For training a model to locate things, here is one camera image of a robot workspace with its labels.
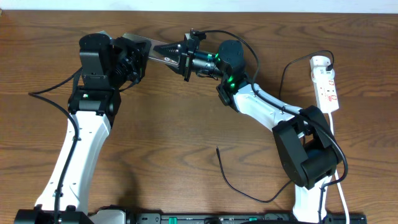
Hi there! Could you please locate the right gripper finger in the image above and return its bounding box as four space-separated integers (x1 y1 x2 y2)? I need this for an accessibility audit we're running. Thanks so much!
154 42 182 61
169 65 186 77

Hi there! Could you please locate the bronze Galaxy smartphone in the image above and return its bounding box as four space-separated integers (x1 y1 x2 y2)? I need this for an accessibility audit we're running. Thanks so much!
122 33 178 67

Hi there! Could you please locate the black charging cable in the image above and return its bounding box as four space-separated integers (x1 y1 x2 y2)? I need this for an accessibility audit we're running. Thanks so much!
216 50 335 203

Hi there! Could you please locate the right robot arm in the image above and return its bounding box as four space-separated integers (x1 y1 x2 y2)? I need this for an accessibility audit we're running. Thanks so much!
153 30 347 223

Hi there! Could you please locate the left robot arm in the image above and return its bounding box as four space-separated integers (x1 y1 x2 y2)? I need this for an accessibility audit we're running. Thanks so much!
14 32 152 223

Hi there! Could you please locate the white USB charger adapter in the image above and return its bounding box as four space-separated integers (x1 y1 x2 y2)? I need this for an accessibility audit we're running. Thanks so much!
310 55 335 82

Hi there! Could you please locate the white power strip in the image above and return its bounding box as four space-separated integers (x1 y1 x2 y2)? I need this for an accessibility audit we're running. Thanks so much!
311 67 339 113

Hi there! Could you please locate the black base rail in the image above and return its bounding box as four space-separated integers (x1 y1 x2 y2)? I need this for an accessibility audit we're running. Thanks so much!
14 205 368 224

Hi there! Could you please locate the white power strip cord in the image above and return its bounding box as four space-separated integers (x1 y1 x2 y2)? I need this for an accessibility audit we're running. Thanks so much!
327 112 351 224

